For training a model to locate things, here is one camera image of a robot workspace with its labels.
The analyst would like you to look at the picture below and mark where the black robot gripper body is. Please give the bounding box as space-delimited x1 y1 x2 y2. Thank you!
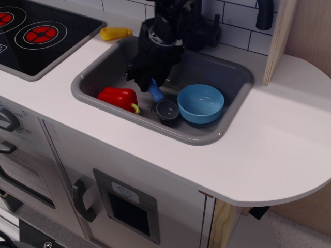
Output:
124 1 193 80

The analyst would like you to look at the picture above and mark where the black cable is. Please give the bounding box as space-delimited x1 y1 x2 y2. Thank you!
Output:
0 231 18 248

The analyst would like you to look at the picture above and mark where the red toy bell pepper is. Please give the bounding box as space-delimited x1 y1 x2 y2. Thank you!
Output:
97 87 140 114

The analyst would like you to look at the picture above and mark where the blue handled grey spoon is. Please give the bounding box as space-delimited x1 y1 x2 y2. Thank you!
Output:
147 78 179 122

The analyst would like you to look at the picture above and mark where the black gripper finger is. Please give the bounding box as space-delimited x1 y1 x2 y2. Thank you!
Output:
155 66 172 87
134 73 152 92

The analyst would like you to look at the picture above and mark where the black toy faucet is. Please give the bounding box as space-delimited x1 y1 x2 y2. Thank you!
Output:
182 1 221 51

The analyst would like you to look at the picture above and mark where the grey plastic sink basin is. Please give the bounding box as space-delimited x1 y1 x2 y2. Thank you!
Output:
71 37 254 145

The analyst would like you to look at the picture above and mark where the yellow handled toy knife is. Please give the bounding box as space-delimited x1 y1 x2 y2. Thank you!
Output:
100 27 133 41

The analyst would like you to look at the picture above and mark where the black toy stovetop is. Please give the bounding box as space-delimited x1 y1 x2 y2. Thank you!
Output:
1 1 106 82

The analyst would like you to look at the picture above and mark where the light wooden side panel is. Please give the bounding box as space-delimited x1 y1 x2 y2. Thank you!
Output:
262 0 297 86

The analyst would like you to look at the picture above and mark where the grey oven knob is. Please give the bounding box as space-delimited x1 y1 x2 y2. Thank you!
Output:
1 108 21 132

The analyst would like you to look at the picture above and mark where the grey oven door handle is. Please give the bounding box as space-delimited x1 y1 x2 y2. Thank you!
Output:
0 141 17 154

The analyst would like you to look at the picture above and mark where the dark grey cabinet handle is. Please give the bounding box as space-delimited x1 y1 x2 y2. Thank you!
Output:
72 180 96 223

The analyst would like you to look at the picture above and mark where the blue plastic bowl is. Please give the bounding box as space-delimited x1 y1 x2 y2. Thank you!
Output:
177 84 224 124

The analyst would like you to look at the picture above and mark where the grey ice dispenser panel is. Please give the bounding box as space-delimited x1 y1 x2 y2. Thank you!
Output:
93 168 160 245

